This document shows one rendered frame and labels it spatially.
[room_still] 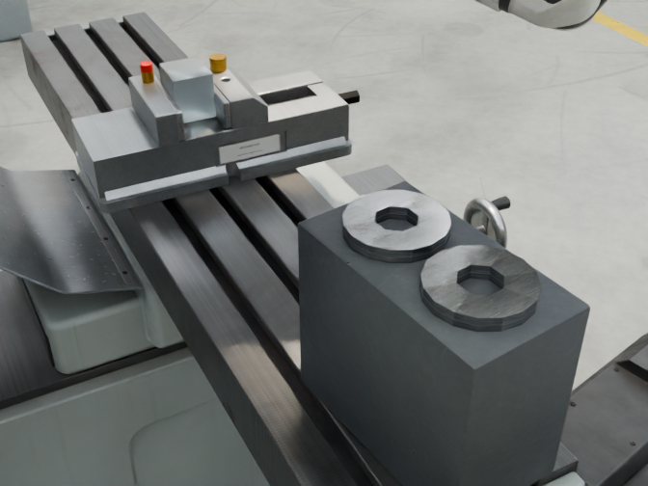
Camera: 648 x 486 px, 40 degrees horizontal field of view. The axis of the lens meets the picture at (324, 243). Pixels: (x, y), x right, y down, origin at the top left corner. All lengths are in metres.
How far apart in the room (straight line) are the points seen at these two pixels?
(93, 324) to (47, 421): 0.15
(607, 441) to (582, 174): 1.84
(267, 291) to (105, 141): 0.31
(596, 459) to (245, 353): 0.58
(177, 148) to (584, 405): 0.69
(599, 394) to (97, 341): 0.72
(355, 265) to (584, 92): 2.98
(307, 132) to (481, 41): 2.84
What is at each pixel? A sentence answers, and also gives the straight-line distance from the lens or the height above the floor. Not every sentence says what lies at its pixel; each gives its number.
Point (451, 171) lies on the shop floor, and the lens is 3.01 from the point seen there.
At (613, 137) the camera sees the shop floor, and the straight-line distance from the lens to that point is 3.34.
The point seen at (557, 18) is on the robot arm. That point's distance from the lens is 1.06.
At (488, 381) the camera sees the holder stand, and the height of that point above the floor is 1.09.
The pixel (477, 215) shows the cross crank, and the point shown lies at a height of 0.65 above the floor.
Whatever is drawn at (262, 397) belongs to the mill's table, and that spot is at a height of 0.93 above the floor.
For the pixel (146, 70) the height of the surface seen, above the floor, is 1.05.
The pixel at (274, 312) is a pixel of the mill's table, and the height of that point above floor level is 0.93.
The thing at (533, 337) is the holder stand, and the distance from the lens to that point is 0.66.
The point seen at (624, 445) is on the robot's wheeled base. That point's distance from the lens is 1.33.
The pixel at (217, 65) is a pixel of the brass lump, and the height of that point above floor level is 1.05.
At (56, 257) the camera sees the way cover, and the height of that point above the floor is 0.87.
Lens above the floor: 1.54
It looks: 36 degrees down
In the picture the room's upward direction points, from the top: straight up
